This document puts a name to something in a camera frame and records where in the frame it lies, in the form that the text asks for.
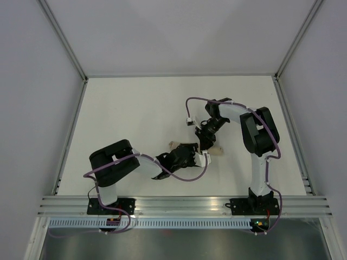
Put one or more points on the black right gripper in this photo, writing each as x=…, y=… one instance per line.
x=206, y=140

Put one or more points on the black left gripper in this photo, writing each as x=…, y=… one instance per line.
x=193, y=147

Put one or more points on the beige cloth napkin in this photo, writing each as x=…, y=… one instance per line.
x=217, y=151

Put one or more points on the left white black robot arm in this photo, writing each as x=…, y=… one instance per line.
x=114, y=162

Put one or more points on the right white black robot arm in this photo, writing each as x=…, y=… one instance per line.
x=260, y=138

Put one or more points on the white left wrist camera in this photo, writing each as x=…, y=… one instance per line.
x=202, y=159

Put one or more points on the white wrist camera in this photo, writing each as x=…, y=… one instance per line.
x=202, y=159
x=193, y=121

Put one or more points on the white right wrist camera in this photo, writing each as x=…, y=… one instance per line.
x=193, y=121

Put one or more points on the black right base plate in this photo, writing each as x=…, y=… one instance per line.
x=246, y=207

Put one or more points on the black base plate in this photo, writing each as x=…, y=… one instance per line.
x=246, y=207
x=94, y=208

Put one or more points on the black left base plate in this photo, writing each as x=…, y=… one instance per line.
x=94, y=208

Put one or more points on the right aluminium side rail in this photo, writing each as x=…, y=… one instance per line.
x=292, y=131

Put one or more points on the aluminium side rail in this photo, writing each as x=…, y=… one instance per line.
x=68, y=140
x=292, y=131

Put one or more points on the left aluminium side rail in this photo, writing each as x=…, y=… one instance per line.
x=68, y=140

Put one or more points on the aluminium front mounting rail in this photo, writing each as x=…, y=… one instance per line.
x=76, y=206

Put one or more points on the white slotted cable duct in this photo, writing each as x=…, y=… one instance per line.
x=151, y=223

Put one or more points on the right aluminium frame post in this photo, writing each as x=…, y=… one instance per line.
x=309, y=18

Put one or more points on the aluminium frame post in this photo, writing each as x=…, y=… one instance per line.
x=45, y=7
x=309, y=18

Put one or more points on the left aluminium frame post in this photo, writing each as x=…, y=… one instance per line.
x=45, y=7

